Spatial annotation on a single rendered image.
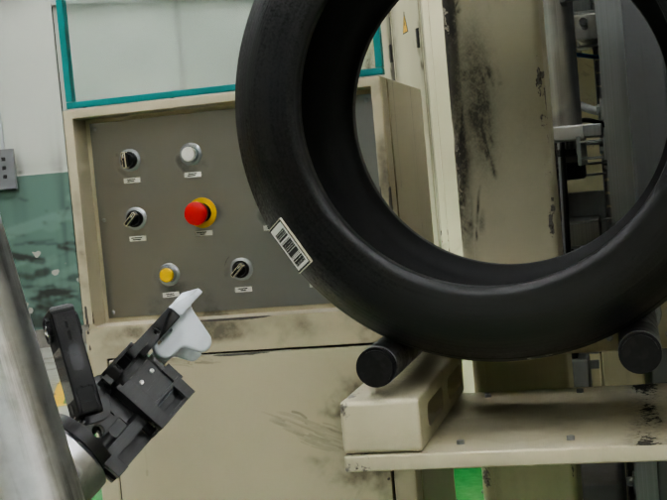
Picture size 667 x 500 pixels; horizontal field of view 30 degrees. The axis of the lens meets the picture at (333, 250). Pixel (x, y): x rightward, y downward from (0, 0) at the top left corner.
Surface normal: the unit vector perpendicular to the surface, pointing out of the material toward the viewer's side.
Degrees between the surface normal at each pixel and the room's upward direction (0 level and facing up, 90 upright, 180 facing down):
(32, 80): 90
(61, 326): 73
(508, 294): 101
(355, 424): 90
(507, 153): 90
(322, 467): 90
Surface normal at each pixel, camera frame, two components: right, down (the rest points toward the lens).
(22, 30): 0.15, 0.04
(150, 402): 0.37, -0.33
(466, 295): -0.23, 0.26
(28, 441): 0.52, -0.08
